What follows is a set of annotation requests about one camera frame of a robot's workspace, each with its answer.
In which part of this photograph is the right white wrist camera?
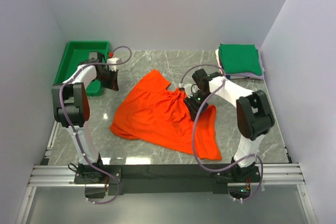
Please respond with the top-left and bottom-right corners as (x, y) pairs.
(178, 83), (193, 98)

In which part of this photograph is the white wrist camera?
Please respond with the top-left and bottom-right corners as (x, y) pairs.
(178, 83), (193, 98)
(106, 57), (122, 72)

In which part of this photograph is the white folded t shirt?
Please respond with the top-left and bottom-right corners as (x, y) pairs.
(215, 49), (222, 67)

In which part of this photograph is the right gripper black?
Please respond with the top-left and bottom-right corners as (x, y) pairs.
(184, 90), (214, 122)

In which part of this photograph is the green folded t shirt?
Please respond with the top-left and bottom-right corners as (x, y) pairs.
(218, 44), (262, 75)

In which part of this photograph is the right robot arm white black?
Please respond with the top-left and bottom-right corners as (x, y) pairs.
(178, 69), (275, 182)

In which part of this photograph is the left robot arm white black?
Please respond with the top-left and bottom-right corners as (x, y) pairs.
(51, 51), (122, 184)

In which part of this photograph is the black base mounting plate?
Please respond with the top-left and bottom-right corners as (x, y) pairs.
(74, 164), (261, 195)

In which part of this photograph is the green plastic bin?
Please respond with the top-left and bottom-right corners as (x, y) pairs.
(54, 41), (110, 97)

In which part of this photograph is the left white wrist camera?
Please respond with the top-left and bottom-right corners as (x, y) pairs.
(106, 57), (122, 72)

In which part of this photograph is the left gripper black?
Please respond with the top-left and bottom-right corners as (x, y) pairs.
(95, 67), (119, 91)

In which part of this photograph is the orange t shirt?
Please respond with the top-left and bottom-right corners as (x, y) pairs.
(110, 69), (222, 161)

